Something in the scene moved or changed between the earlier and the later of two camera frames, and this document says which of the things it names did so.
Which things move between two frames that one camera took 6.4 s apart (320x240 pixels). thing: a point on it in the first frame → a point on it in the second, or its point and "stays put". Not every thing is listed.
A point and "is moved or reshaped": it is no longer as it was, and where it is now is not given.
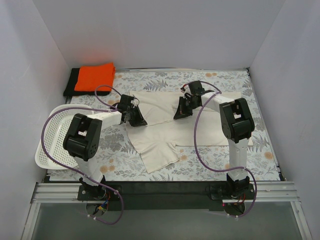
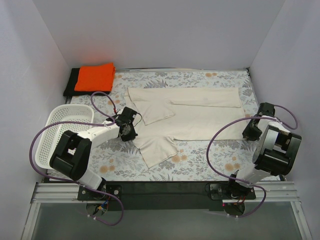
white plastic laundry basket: x=50 y=153 stays put
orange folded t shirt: x=95 y=78 stays put
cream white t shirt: x=159 y=142 is moved or reshaped
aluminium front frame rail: x=46 y=193 stays put
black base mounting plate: x=165 y=195 stays put
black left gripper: x=133 y=114 → x=132 y=119
